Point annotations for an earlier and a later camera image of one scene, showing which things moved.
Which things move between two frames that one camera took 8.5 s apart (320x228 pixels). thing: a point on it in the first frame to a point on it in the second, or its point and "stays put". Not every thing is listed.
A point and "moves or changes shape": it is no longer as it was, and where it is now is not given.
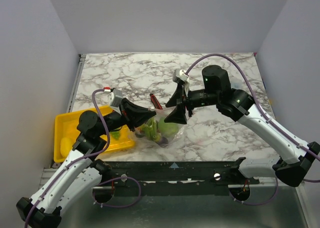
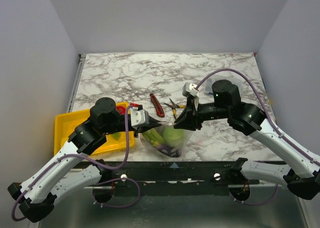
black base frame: [181, 178] stays put
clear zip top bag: [155, 127] moves or changes shape
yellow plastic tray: [66, 132] stays put
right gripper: [186, 102] to [194, 116]
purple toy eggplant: [164, 141] to [169, 150]
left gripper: [134, 114] to [153, 123]
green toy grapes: [115, 134] stays put
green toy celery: [149, 129] moves or changes shape
